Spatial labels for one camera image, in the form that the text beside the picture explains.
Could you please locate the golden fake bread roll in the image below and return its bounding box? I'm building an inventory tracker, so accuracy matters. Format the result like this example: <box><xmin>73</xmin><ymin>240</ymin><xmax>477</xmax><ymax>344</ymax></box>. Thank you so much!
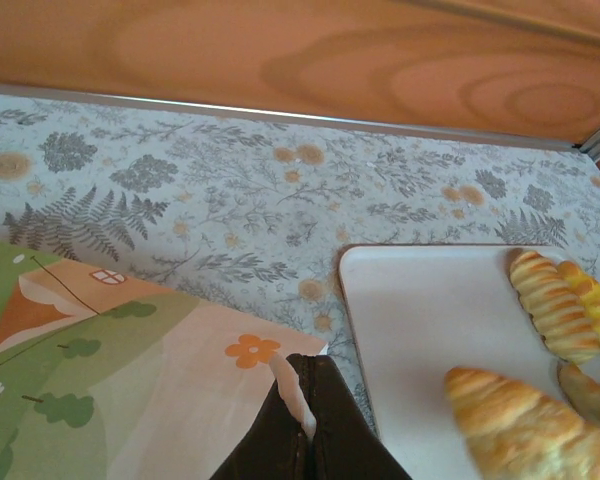
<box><xmin>557</xmin><ymin>360</ymin><xmax>600</xmax><ymax>441</ymax></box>

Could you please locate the striped fake bread roll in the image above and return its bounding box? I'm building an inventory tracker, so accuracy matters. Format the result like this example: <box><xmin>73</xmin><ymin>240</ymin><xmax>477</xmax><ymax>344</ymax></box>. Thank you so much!
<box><xmin>508</xmin><ymin>248</ymin><xmax>600</xmax><ymax>365</ymax></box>

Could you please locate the printed white paper bag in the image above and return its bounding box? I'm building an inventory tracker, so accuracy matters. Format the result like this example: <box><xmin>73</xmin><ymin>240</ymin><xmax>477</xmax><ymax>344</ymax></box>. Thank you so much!
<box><xmin>0</xmin><ymin>237</ymin><xmax>331</xmax><ymax>480</ymax></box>

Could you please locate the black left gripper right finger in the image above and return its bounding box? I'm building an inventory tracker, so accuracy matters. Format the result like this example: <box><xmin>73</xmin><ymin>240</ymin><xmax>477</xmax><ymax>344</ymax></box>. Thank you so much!
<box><xmin>307</xmin><ymin>355</ymin><xmax>411</xmax><ymax>480</ymax></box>

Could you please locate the yellow fake bread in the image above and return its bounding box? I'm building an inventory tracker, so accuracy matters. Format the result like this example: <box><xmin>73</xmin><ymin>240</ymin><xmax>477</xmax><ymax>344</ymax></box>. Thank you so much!
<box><xmin>557</xmin><ymin>259</ymin><xmax>600</xmax><ymax>356</ymax></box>

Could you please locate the fake croissant bread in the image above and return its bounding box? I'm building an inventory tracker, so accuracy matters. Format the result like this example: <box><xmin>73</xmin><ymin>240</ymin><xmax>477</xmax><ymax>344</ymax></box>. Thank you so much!
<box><xmin>443</xmin><ymin>366</ymin><xmax>600</xmax><ymax>480</ymax></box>

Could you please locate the floral patterned tablecloth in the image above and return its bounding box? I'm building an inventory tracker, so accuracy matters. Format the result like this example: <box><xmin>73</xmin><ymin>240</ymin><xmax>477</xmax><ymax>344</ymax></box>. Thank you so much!
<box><xmin>0</xmin><ymin>91</ymin><xmax>600</xmax><ymax>439</ymax></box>

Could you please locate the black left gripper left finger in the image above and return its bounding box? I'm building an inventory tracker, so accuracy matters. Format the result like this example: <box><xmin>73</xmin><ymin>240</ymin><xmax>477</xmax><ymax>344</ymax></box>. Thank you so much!
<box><xmin>209</xmin><ymin>353</ymin><xmax>315</xmax><ymax>480</ymax></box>

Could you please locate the long aluminium frame rail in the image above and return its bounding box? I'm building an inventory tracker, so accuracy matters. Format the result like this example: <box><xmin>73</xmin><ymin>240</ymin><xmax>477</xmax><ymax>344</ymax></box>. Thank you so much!
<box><xmin>0</xmin><ymin>81</ymin><xmax>589</xmax><ymax>151</ymax></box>

